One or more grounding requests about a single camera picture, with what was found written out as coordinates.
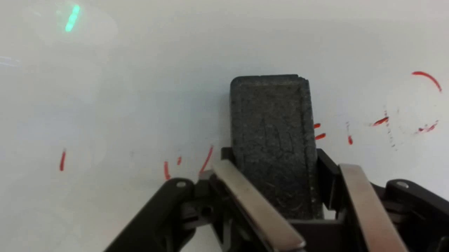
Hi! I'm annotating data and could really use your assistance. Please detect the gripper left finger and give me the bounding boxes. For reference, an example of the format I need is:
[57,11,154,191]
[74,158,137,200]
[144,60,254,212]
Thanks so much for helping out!
[105,160,305,252]

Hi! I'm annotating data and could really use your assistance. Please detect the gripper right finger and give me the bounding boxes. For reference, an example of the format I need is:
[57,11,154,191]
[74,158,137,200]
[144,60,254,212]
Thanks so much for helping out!
[317,147,449,252]

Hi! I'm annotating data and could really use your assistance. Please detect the black whiteboard eraser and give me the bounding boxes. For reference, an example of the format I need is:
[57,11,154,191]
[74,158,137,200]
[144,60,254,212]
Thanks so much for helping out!
[230,74,322,220]

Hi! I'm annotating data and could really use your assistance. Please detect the large white whiteboard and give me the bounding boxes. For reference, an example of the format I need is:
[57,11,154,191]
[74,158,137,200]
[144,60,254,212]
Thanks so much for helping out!
[0,0,449,252]

